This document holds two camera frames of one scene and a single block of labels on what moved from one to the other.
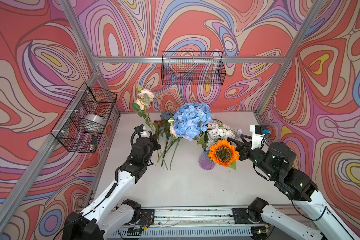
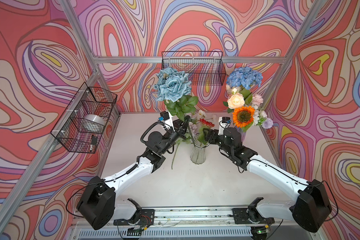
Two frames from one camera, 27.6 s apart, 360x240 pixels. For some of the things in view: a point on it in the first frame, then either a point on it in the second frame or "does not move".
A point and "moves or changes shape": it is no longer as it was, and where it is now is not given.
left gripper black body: (152, 145) -> (174, 137)
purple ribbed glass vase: (205, 162) -> (243, 134)
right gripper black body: (256, 156) -> (215, 139)
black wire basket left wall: (80, 126) does not move
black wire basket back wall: (193, 68) does not move
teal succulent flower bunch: (167, 115) moves or changes shape
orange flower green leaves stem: (223, 153) -> (243, 117)
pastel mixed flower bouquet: (217, 131) moves or changes shape
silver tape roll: (92, 123) does not move
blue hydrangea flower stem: (190, 118) -> (244, 76)
